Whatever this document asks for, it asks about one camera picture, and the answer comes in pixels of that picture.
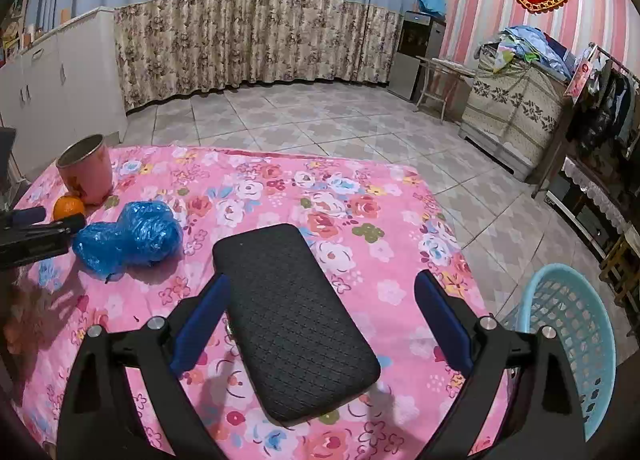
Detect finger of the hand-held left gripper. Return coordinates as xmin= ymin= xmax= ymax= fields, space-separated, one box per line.
xmin=10 ymin=214 xmax=87 ymax=241
xmin=0 ymin=207 xmax=47 ymax=229

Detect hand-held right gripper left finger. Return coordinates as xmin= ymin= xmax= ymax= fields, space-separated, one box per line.
xmin=57 ymin=274 xmax=232 ymax=460

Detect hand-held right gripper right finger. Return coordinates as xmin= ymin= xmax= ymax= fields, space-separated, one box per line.
xmin=414 ymin=270 xmax=588 ymax=460

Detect black textured case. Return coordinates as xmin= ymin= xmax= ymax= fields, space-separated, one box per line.
xmin=212 ymin=223 xmax=382 ymax=425

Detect light blue plastic basket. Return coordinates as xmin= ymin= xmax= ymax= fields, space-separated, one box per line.
xmin=500 ymin=263 xmax=617 ymax=443

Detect orange fruit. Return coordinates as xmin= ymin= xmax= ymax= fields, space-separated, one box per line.
xmin=52 ymin=196 xmax=87 ymax=221

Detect pink metal mug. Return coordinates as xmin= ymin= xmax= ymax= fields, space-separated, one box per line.
xmin=56 ymin=134 xmax=114 ymax=205

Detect crumpled blue plastic bag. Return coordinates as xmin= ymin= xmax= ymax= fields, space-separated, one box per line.
xmin=72 ymin=200 xmax=184 ymax=281

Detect white cabinet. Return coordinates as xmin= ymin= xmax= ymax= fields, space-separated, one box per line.
xmin=0 ymin=7 xmax=128 ymax=181

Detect pink floral tablecloth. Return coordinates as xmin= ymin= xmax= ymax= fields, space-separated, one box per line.
xmin=5 ymin=146 xmax=516 ymax=460

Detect wooden stool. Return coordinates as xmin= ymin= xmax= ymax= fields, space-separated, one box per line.
xmin=598 ymin=235 xmax=640 ymax=308

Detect table with lace cloth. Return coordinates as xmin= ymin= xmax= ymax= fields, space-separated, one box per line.
xmin=532 ymin=155 xmax=640 ymax=261

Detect cabinet under patterned cloth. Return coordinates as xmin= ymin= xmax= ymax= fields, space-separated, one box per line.
xmin=459 ymin=42 xmax=573 ymax=183

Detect small folding table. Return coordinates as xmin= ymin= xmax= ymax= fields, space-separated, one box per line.
xmin=415 ymin=56 xmax=476 ymax=121

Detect grey water dispenser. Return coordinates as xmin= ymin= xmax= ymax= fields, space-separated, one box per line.
xmin=387 ymin=11 xmax=447 ymax=101

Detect beige floral curtain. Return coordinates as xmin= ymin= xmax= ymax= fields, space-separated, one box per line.
xmin=114 ymin=0 xmax=401 ymax=115

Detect clothes rack with garments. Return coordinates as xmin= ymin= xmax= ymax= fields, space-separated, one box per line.
xmin=565 ymin=42 xmax=640 ymax=161

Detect pink hanging packet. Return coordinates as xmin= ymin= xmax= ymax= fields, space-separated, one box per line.
xmin=567 ymin=60 xmax=593 ymax=95

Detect pile of clothes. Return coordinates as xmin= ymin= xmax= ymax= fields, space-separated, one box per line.
xmin=477 ymin=24 xmax=581 ymax=80

